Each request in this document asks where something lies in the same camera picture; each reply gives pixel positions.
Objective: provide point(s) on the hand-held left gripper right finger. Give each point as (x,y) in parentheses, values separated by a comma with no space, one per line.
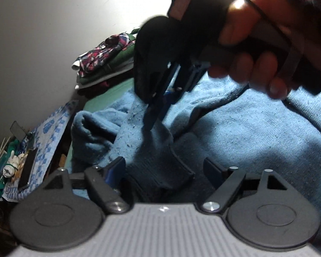
(212,172)

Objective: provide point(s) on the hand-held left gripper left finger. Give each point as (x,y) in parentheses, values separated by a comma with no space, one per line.
(115,170)

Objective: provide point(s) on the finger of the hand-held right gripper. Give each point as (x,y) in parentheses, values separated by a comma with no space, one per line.
(156,104)
(187,77)

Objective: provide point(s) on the blue knit sweater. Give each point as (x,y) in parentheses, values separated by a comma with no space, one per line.
(243,139)

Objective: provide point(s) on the stack of folded clothes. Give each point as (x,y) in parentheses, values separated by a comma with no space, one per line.
(120,59)

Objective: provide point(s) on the person's right hand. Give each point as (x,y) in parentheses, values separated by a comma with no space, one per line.
(264,16)

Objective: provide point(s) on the maroon folded garment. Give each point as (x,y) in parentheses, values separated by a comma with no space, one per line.
(96,91)

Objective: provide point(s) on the white folded garment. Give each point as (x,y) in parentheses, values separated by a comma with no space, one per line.
(91,82)

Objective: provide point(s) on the red navy plaid shirt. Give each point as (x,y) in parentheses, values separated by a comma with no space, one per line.
(101,55)

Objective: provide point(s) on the blue patterned towel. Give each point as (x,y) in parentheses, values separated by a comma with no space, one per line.
(56,123)

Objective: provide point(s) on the black phone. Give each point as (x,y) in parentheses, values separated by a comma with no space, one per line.
(28,168)

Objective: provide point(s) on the white toy figure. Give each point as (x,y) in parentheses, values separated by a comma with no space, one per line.
(12,164)

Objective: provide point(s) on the small black device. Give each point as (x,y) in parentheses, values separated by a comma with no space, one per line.
(17,129)

